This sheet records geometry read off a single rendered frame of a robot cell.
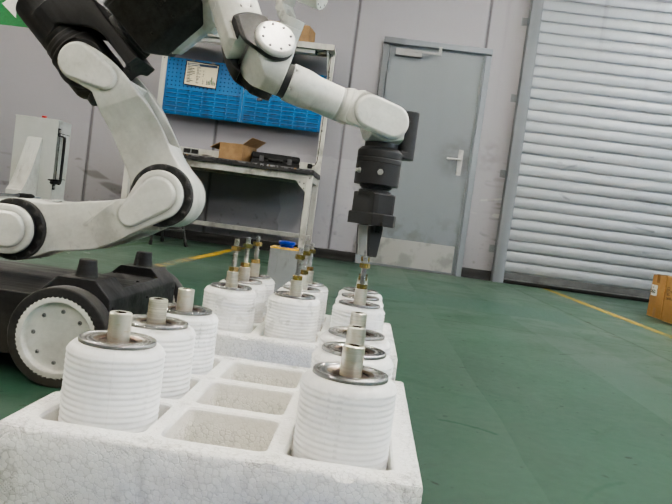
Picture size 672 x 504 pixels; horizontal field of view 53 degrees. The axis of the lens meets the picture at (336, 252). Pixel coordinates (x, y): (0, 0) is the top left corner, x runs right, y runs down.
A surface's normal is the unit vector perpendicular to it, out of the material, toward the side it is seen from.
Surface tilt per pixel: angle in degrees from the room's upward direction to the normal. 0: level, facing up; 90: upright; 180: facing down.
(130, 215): 90
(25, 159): 66
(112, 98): 90
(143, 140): 90
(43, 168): 90
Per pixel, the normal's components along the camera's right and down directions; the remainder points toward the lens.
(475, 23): -0.05, 0.04
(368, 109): 0.25, 0.08
